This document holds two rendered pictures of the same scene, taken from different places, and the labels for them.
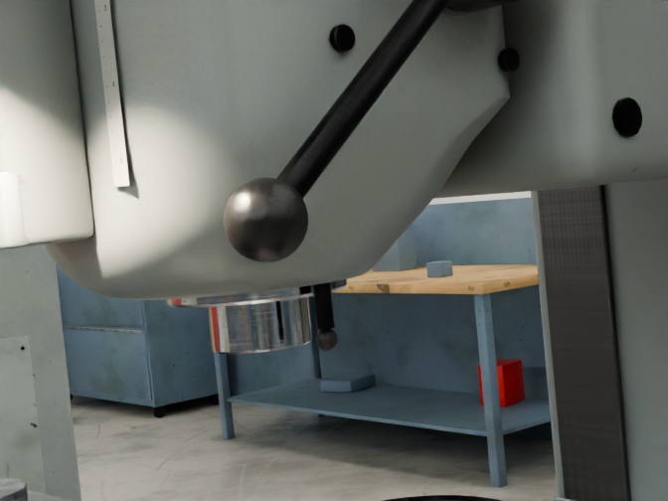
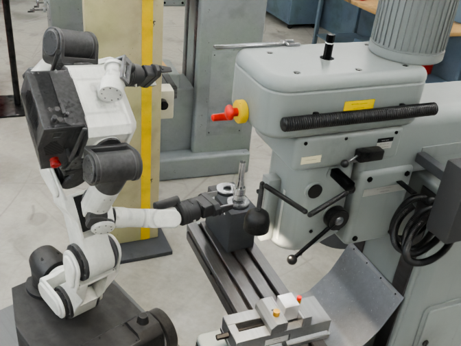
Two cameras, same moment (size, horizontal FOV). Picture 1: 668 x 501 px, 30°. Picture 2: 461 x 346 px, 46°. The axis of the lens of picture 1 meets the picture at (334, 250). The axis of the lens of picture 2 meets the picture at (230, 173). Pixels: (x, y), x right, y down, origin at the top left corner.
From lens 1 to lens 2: 1.26 m
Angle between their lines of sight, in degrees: 30
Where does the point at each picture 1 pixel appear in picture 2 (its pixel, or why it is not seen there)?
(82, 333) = not seen: outside the picture
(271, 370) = (338, 20)
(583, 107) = (347, 237)
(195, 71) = (289, 233)
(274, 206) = (292, 261)
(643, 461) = (366, 246)
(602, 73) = (352, 233)
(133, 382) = (282, 11)
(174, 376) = (299, 13)
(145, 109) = (282, 233)
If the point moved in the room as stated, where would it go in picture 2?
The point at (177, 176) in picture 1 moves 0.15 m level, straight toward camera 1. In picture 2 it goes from (284, 241) to (280, 275)
